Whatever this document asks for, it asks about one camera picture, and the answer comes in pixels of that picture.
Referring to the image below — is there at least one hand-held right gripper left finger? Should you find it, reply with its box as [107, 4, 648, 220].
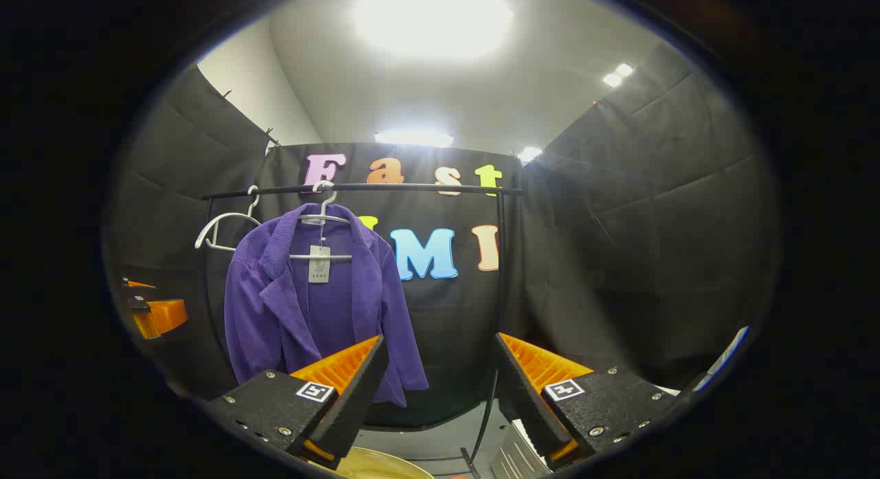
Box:
[206, 335, 391, 471]

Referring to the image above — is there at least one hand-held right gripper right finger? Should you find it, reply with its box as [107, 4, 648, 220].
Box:
[494, 332, 688, 471]

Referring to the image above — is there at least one white slatted laundry hamper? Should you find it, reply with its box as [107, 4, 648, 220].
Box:
[489, 416, 554, 479]

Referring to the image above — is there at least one purple corduroy jacket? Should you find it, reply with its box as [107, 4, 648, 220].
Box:
[224, 203, 430, 408]

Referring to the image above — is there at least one white plastic hanger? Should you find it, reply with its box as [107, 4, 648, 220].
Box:
[289, 180, 353, 262]
[195, 186, 263, 253]

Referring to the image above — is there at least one black metal clothes rack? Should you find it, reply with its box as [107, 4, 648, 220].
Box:
[201, 182, 525, 479]

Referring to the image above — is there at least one beige round object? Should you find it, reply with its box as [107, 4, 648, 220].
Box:
[329, 447, 435, 479]

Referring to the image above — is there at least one white paper garment tag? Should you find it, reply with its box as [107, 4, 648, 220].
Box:
[308, 245, 332, 285]

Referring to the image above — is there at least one white blue-edged panel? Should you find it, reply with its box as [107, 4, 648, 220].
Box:
[653, 326, 750, 397]

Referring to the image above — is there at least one long ceiling light strip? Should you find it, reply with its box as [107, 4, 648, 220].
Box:
[374, 130, 455, 148]

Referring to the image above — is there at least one large bright ceiling light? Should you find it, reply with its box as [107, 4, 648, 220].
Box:
[352, 0, 515, 59]

